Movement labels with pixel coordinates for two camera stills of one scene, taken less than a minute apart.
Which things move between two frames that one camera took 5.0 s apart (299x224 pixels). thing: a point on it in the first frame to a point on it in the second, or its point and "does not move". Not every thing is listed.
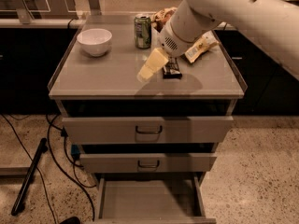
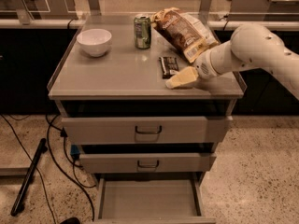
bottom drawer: [175, 198] does not move
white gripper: [168, 41] to [203, 67]
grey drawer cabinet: [148, 142] does not move
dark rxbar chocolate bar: [171, 70] does not move
